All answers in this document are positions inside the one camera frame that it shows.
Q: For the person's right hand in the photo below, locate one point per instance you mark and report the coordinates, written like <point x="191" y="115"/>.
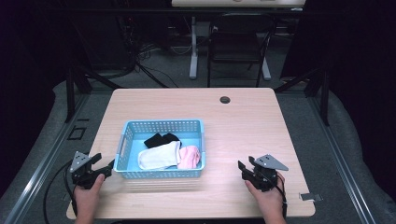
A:
<point x="270" y="202"/>

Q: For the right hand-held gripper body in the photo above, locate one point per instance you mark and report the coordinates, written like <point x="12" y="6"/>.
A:
<point x="264" y="179"/>

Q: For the black sock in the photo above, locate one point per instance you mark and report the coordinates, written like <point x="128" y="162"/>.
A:
<point x="158" y="140"/>

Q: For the aluminium floor rail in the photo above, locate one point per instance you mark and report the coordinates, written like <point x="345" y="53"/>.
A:
<point x="342" y="161"/>
<point x="46" y="165"/>

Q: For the person's left hand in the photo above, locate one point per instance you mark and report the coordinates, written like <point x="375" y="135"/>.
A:
<point x="85" y="200"/>

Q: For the black metal stand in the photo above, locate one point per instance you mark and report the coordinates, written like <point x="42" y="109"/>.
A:
<point x="71" y="93"/>
<point x="324" y="96"/>

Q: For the blue perforated plastic basket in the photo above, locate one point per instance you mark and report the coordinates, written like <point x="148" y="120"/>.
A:
<point x="132" y="149"/>

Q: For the pink sock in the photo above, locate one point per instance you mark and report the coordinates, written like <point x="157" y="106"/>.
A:
<point x="190" y="157"/>

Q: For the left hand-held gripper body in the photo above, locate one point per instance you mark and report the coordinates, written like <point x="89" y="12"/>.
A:
<point x="81" y="174"/>

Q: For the white sock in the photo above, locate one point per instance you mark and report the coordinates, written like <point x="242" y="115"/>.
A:
<point x="158" y="157"/>

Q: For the white background desk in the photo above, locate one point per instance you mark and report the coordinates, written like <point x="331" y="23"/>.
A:
<point x="194" y="46"/>

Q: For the black folding chair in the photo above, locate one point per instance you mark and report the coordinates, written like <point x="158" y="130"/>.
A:
<point x="236" y="43"/>

